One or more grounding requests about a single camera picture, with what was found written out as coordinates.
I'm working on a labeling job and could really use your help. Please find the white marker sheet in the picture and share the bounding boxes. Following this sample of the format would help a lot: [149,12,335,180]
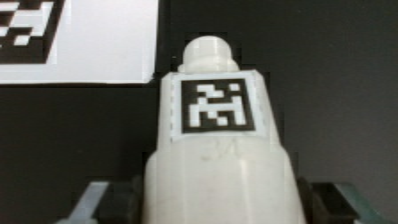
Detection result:
[0,0,159,85]

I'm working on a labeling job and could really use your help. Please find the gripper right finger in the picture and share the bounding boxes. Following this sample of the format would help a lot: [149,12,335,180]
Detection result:
[296,177,380,224]

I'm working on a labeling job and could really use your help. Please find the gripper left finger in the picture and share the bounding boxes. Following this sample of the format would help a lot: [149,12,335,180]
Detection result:
[54,176,141,224]

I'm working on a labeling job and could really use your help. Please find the white cylindrical table leg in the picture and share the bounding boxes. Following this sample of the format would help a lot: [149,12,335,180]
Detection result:
[141,36,307,224]

